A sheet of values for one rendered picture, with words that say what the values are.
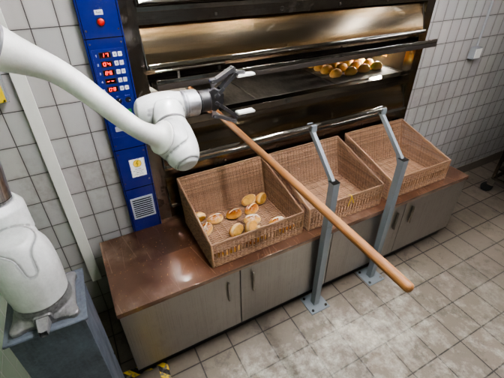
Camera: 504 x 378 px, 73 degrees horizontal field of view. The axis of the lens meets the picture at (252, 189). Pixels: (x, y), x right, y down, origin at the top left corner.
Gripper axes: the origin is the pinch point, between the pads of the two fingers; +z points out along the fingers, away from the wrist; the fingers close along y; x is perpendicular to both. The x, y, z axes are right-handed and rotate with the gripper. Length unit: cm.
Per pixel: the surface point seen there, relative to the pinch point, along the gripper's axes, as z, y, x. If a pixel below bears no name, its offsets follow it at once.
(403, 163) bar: 91, 53, 4
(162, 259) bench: -40, 89, -23
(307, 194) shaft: 5.0, 26.8, 32.5
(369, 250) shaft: 5, 27, 63
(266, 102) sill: 39, 29, -55
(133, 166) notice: -40, 48, -52
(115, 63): -38, -3, -52
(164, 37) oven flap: -15, -10, -56
